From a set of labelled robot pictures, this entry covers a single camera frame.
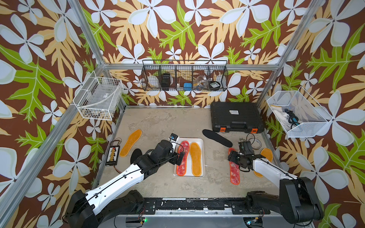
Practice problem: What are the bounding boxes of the orange fuzzy insole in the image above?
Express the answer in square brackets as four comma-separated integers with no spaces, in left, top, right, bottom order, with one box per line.
[254,148,273,178]
[190,142,202,177]
[119,129,142,157]

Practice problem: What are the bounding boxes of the black wire basket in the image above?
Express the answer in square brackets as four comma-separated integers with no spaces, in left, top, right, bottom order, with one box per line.
[141,59,228,92]

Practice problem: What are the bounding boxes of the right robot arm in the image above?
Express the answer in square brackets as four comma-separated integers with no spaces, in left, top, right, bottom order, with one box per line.
[228,141,324,224]

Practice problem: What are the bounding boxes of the black round tin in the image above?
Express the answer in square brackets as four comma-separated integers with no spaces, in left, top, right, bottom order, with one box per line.
[209,81,221,90]

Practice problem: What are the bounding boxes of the white cloth in basket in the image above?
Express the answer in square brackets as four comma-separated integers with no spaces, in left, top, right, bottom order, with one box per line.
[271,105,291,131]

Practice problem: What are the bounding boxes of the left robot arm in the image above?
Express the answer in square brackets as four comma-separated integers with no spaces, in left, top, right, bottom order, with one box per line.
[62,140,185,228]

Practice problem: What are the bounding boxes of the aluminium frame post right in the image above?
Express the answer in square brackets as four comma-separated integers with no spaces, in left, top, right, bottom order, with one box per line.
[256,0,325,108]

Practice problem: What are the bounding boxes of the white wire basket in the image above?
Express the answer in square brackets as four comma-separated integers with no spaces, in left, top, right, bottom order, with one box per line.
[75,72,124,121]
[266,87,331,138]

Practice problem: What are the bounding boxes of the aluminium frame back bar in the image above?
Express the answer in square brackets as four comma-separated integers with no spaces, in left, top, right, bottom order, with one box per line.
[104,63,279,71]

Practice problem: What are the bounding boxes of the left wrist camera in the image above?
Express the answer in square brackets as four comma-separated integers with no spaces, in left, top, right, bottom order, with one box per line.
[169,133,179,143]

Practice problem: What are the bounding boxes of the red white patterned insole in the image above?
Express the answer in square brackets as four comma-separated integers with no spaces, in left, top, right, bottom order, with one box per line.
[176,141,190,176]

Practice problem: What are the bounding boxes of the black device in basket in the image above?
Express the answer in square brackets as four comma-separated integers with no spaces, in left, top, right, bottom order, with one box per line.
[161,73,171,90]

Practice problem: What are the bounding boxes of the black insole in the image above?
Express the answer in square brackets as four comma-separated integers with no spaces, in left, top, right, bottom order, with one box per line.
[202,129,233,148]
[130,148,142,164]

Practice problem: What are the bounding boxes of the black box with yellow parts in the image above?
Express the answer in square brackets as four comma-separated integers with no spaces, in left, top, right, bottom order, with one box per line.
[106,145,120,166]

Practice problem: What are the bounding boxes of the white wire basket left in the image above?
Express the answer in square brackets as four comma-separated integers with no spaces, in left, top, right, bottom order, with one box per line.
[75,72,124,121]

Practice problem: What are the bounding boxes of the white plastic storage tray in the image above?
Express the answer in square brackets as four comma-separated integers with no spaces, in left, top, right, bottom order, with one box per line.
[174,137,205,178]

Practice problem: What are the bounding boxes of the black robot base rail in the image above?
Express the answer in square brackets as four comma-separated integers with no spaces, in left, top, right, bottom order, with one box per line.
[136,196,252,216]

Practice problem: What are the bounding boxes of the white wire basket right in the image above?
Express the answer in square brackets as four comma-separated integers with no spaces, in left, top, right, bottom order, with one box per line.
[266,87,331,138]

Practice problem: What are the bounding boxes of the aluminium frame post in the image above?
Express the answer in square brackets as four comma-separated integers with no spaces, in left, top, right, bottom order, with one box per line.
[67,0,105,68]
[256,0,325,108]

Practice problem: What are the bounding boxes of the blue black tool in basket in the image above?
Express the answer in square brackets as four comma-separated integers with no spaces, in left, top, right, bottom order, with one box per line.
[284,109,300,127]

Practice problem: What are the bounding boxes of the aluminium frame post left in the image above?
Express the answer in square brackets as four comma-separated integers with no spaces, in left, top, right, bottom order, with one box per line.
[67,0,105,68]

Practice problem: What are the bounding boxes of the blue small box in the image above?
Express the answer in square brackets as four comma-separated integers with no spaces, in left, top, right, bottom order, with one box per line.
[183,83,193,91]

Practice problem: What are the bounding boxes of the black plastic tool case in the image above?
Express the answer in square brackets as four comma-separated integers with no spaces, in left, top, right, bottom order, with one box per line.
[210,102,265,134]

